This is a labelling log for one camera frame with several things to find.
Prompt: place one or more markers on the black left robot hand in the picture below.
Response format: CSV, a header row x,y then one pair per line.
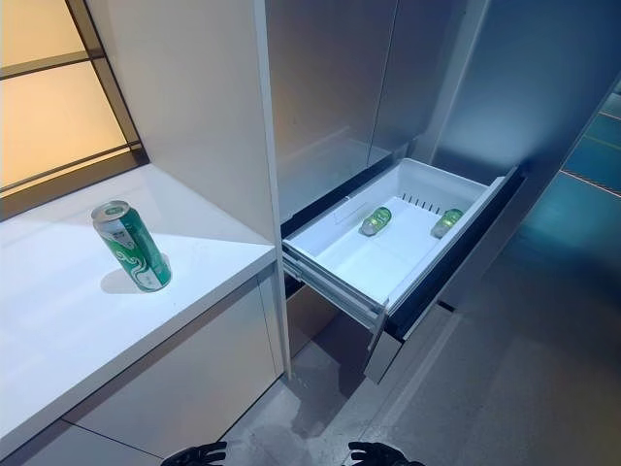
x,y
199,457

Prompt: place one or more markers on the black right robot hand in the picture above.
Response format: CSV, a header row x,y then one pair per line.
x,y
376,457

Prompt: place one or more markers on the green beer can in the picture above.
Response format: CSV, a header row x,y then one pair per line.
x,y
136,247

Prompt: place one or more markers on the white fridge drawer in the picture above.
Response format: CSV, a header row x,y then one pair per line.
x,y
349,247

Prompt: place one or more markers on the stainless steel fridge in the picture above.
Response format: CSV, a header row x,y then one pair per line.
x,y
330,73

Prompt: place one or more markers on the green can with white end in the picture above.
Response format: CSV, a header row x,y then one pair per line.
x,y
447,223
376,221

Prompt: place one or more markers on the tall white cabinet panel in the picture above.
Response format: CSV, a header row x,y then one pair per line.
x,y
194,97

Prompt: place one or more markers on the amber window with dark frame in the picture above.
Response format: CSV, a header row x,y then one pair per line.
x,y
48,107

